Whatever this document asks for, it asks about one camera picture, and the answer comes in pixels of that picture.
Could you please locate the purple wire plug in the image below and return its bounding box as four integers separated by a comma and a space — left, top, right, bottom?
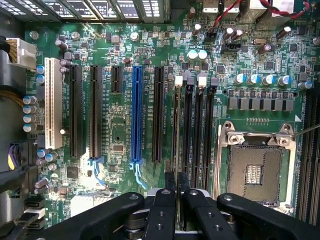
6, 142, 29, 174

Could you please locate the thick black cable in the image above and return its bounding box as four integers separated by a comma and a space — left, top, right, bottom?
0, 163, 40, 192

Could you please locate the white SATA port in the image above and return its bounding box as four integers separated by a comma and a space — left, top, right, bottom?
23, 207, 46, 220

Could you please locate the grey PC case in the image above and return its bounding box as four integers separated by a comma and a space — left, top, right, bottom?
0, 0, 320, 240

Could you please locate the red black twisted wire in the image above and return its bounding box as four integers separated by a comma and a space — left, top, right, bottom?
206, 0, 311, 35

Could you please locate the silver rear port block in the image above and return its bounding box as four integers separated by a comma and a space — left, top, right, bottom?
246, 0, 282, 31

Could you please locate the long black expansion slot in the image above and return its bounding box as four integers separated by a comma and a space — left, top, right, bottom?
69, 64, 83, 159
88, 64, 103, 160
152, 65, 166, 163

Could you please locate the blue expansion slot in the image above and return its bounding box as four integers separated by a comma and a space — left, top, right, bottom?
130, 65, 144, 164

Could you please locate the white PCI expansion slot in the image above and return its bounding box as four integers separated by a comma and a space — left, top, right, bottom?
44, 57, 64, 150

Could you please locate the short black expansion slot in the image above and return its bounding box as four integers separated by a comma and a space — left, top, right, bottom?
110, 65, 124, 95

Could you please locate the yellow wire bundle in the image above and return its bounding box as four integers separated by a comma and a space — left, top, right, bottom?
0, 89, 25, 107

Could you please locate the black SATA port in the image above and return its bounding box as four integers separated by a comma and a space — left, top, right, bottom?
24, 197, 46, 209

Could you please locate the green motherboard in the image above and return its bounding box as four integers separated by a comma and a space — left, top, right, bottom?
23, 21, 320, 226

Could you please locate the white power connector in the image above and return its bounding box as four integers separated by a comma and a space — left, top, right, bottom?
5, 37, 38, 71

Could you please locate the thin metal locking lever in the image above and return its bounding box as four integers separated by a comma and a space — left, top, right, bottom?
291, 124, 320, 139

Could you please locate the silver CPU socket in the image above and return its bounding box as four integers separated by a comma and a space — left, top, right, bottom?
215, 120, 298, 209

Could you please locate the black RAM slot grey latch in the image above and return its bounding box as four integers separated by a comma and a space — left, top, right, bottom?
183, 76, 196, 188
204, 77, 218, 195

